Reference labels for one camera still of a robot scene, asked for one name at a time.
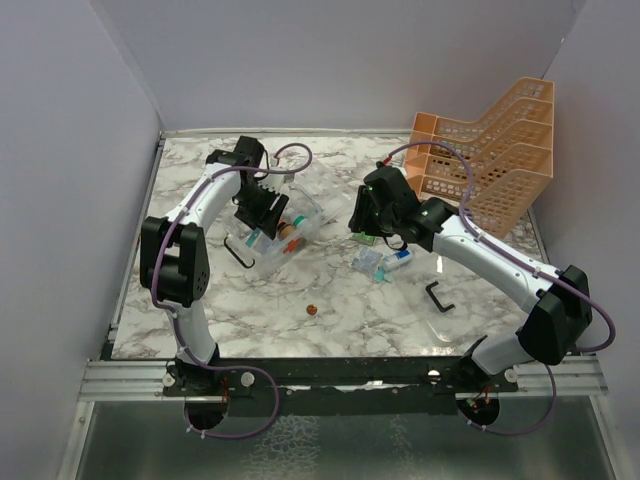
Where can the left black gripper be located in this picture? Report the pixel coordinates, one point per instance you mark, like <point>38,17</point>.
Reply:
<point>266,219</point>

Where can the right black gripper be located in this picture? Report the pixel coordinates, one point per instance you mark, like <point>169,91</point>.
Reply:
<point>361,220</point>

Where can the green small packet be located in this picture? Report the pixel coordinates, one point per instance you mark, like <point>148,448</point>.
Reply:
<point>363,238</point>

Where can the brown orange-cap medicine bottle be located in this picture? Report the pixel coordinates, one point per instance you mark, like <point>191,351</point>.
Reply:
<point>285,229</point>

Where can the white green-label medicine bottle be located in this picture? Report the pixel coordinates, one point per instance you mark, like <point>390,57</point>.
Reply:
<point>303,224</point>

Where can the clear plastic medicine box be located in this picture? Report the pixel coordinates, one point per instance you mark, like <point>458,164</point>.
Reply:
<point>309,196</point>

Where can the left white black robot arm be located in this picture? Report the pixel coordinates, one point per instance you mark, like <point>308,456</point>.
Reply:
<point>174,263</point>

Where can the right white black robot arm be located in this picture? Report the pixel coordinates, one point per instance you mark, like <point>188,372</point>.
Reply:
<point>554,300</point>

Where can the white blue small bottle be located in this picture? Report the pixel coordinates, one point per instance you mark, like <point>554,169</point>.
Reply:
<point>396,260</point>

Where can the clear plastic box lid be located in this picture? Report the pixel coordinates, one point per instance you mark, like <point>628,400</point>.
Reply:
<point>433,289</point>

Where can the orange plastic file organizer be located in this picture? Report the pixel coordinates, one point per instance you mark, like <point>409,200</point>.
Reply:
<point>509,150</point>

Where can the black box handle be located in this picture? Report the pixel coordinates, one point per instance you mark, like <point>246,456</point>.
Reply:
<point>228,245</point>

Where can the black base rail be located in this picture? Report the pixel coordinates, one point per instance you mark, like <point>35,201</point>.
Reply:
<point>339,386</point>

